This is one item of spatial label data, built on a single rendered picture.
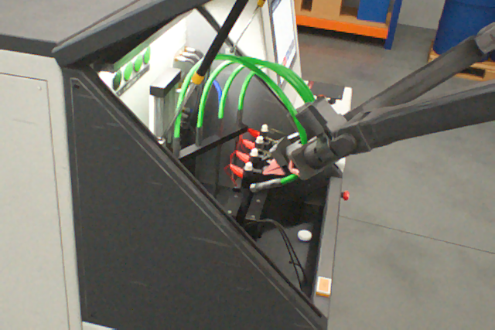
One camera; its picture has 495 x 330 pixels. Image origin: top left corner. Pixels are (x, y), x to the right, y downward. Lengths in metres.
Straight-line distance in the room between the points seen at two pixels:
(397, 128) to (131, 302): 0.72
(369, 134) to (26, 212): 0.76
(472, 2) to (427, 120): 5.09
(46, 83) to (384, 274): 2.21
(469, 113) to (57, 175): 0.79
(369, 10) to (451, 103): 5.85
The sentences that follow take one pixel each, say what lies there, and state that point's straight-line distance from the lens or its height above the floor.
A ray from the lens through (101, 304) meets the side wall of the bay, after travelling 1.35.
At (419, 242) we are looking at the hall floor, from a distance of 3.24.
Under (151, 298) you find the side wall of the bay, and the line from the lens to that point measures 1.27.
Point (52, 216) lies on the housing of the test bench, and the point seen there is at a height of 1.10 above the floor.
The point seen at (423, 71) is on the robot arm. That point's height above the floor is 1.43.
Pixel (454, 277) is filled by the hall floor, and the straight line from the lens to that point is 3.08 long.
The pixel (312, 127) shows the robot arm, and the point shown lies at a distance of 1.06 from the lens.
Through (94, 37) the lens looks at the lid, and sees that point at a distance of 0.98.
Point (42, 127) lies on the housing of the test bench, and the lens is 1.13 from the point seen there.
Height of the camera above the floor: 1.82
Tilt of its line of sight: 29 degrees down
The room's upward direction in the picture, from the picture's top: 5 degrees clockwise
